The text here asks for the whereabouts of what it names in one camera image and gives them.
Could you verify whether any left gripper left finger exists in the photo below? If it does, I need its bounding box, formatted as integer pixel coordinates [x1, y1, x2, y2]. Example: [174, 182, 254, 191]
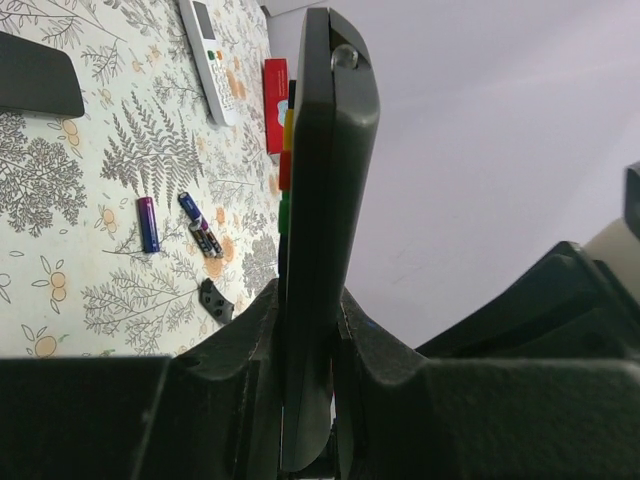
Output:
[1, 282, 281, 479]

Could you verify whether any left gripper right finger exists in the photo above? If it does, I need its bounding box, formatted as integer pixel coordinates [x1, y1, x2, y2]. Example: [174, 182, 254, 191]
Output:
[333, 294, 639, 479]

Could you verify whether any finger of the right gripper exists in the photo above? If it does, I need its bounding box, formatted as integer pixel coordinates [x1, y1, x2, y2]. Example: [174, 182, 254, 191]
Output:
[416, 241, 639, 360]

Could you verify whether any black battery cover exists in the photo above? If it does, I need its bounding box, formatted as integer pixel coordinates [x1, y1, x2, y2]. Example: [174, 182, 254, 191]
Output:
[199, 278, 235, 325]

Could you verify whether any black TV remote with buttons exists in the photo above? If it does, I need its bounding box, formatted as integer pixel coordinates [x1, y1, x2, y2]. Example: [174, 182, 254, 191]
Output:
[279, 8, 380, 472]

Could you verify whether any slim black remote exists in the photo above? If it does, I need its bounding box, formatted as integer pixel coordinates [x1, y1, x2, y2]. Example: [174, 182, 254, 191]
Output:
[0, 32, 85, 118]

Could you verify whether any white air conditioner remote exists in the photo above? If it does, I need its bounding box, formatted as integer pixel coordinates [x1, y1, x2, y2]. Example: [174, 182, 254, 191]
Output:
[178, 0, 238, 127]

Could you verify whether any black orange battery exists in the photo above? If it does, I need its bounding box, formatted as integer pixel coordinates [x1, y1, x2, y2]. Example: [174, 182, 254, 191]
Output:
[189, 221, 215, 258]
[204, 228, 224, 258]

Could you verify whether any purple blue battery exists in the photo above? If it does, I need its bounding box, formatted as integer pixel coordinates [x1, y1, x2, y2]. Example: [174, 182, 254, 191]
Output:
[136, 197, 160, 253]

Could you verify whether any floral table mat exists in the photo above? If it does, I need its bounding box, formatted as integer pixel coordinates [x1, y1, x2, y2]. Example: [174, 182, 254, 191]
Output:
[1, 1, 279, 358]

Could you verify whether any blue battery in pile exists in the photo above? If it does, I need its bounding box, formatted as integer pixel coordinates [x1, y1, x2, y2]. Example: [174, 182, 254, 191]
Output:
[178, 192, 205, 224]

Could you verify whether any red toothpaste box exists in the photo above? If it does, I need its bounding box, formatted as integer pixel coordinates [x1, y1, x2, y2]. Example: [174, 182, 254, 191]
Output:
[263, 58, 289, 165]

